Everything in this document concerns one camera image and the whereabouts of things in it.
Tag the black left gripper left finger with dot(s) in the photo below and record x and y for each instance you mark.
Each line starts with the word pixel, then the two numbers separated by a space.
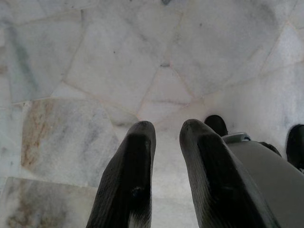
pixel 118 178

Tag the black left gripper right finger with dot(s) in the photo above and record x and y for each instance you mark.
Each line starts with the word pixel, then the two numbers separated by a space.
pixel 209 180

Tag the black robot left foot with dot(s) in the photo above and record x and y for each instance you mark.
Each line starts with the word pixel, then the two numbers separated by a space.
pixel 216 125

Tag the black robot foot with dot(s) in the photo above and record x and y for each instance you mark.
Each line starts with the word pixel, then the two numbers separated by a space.
pixel 296 145
pixel 216 125

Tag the black robot right foot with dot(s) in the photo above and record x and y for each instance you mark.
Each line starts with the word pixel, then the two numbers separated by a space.
pixel 296 145

